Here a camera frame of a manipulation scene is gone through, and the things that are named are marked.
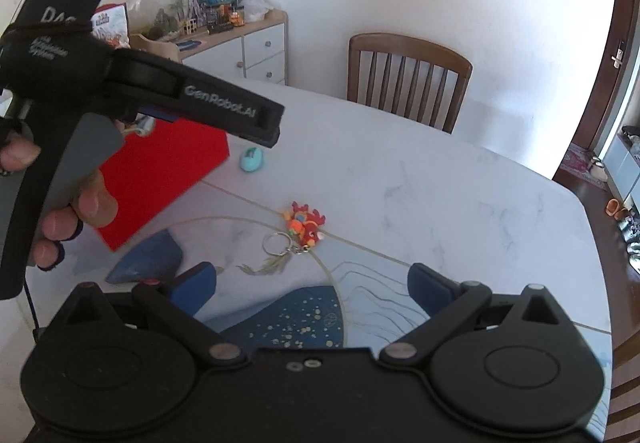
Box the woven wooden tray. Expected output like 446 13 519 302
129 34 181 63

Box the small teal toy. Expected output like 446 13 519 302
239 146 264 174

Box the red and white cardboard box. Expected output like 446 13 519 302
99 119 230 251

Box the white wooden sideboard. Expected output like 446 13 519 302
167 10 288 86

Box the person's left hand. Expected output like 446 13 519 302
0 117 126 272

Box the red white snack bag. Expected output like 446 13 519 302
91 3 130 49

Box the brown wooden chair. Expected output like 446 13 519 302
346 33 473 133

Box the red orange dragon keychain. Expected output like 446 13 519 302
262 202 326 258

